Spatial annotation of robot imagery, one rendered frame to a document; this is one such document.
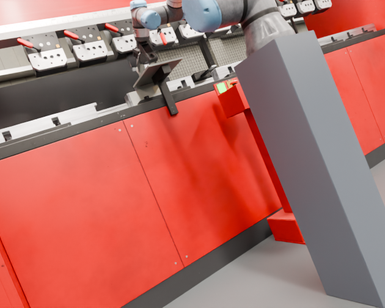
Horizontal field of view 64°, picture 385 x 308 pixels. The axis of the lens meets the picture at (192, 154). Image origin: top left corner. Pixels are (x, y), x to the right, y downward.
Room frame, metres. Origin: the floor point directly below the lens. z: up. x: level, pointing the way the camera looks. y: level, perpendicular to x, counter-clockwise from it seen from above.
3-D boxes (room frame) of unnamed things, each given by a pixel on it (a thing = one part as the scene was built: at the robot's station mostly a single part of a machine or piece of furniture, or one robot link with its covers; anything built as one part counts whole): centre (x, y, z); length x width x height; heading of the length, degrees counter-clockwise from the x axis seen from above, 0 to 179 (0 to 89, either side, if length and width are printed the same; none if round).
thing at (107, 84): (1.99, 0.52, 1.12); 1.13 x 0.02 x 0.44; 117
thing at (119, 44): (1.62, 0.10, 1.26); 0.15 x 0.09 x 0.17; 117
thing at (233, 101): (1.49, -0.35, 0.75); 0.20 x 0.16 x 0.18; 117
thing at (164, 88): (1.47, -0.01, 0.88); 0.14 x 0.04 x 0.22; 27
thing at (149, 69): (1.50, 0.01, 1.00); 0.26 x 0.18 x 0.01; 27
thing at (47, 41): (1.44, 0.46, 1.26); 0.15 x 0.09 x 0.17; 117
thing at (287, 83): (0.93, -0.34, 0.39); 0.18 x 0.18 x 0.78; 31
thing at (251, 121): (1.49, -0.35, 0.39); 0.06 x 0.06 x 0.54; 27
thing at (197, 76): (1.99, -0.27, 1.01); 0.26 x 0.12 x 0.05; 27
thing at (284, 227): (1.47, -0.36, 0.06); 0.25 x 0.20 x 0.12; 27
